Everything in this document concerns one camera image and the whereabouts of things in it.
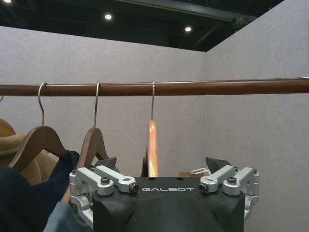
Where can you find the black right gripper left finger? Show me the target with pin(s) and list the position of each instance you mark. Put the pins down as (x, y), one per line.
(106, 174)

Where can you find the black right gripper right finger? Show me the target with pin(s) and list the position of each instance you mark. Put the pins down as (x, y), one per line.
(229, 176)

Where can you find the dark wooden hanger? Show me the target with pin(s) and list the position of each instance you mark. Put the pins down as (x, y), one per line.
(94, 140)
(42, 135)

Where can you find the light wooden hanger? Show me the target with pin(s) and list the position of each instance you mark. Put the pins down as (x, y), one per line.
(152, 145)

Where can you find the light blue garment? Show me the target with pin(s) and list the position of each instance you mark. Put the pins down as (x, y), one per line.
(65, 217)

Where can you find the dark navy garment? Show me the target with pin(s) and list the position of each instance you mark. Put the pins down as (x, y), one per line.
(29, 188)

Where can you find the tan hooded garment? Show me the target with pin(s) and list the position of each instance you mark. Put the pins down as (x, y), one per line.
(14, 147)

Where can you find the round ceiling spotlight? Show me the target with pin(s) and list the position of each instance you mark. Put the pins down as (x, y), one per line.
(6, 1)
(187, 29)
(108, 16)

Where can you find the brown wooden clothes rail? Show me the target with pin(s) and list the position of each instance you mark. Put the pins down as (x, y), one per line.
(169, 87)

